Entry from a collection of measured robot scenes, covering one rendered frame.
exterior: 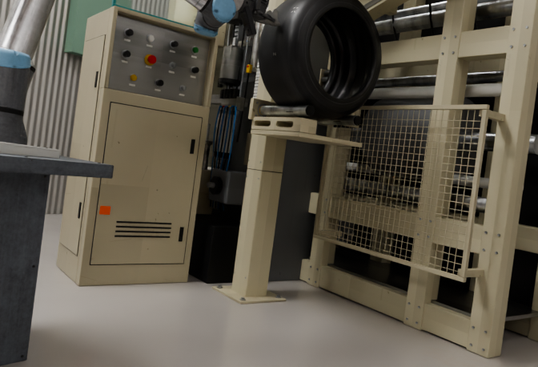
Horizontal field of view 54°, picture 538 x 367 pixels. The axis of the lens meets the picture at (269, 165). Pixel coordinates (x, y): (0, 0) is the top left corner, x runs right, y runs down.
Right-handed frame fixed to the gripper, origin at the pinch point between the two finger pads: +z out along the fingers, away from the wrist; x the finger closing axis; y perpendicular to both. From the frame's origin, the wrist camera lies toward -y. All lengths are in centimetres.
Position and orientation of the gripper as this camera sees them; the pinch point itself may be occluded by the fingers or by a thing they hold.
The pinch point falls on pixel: (277, 26)
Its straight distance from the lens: 224.2
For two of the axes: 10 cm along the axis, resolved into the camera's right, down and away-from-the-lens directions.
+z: 7.8, 2.1, 5.9
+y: 2.2, -9.7, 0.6
